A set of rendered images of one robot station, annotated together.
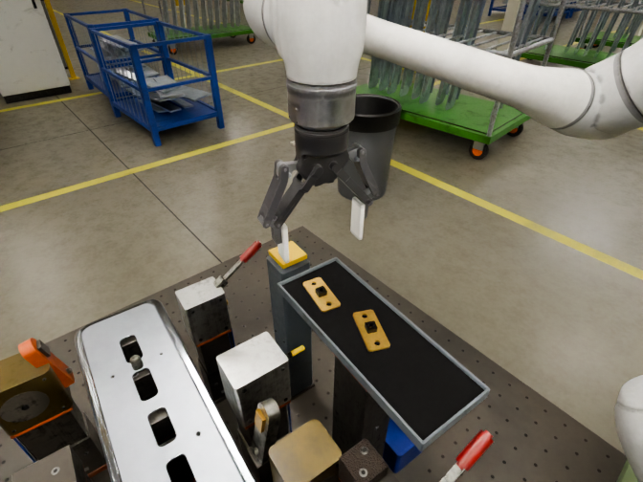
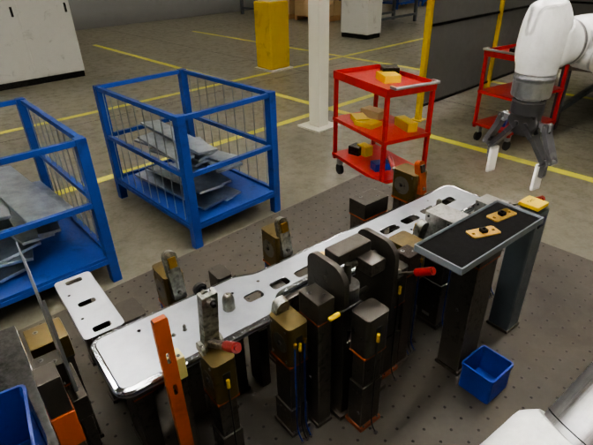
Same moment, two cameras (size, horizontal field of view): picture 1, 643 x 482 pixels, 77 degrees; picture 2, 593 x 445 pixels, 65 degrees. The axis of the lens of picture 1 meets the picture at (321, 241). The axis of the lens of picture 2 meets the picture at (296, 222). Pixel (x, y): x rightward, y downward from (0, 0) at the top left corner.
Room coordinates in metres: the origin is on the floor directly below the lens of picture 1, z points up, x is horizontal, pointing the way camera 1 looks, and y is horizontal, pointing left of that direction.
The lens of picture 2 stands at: (-0.07, -1.08, 1.80)
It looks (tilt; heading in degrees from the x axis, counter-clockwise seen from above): 30 degrees down; 88
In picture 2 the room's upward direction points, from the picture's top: 2 degrees counter-clockwise
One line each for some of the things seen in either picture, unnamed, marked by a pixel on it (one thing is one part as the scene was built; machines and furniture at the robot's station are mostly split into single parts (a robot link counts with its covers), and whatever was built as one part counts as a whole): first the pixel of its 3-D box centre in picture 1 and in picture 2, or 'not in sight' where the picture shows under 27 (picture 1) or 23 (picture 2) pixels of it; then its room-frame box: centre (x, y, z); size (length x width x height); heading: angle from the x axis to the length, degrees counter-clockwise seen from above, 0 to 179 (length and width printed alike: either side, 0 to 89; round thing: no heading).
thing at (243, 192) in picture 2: not in sight; (189, 149); (-0.75, 2.41, 0.47); 1.20 x 0.80 x 0.95; 131
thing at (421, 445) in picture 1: (368, 333); (481, 233); (0.44, -0.08, 1.16); 0.37 x 0.14 x 0.02; 35
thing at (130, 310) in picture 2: not in sight; (136, 345); (-0.50, -0.08, 0.84); 0.12 x 0.07 x 0.28; 125
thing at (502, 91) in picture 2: not in sight; (518, 94); (2.42, 3.57, 0.49); 0.81 x 0.46 x 0.97; 28
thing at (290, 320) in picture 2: not in sight; (294, 378); (-0.06, -0.27, 0.88); 0.11 x 0.07 x 0.37; 125
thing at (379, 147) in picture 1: (364, 149); not in sight; (2.98, -0.34, 0.36); 0.50 x 0.50 x 0.73
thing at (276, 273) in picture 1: (292, 329); (515, 269); (0.66, 0.07, 0.92); 0.08 x 0.08 x 0.44; 35
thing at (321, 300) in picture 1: (321, 292); (501, 213); (0.53, 0.00, 1.17); 0.08 x 0.04 x 0.01; 27
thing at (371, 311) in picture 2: not in sight; (370, 372); (0.13, -0.27, 0.89); 0.09 x 0.08 x 0.38; 125
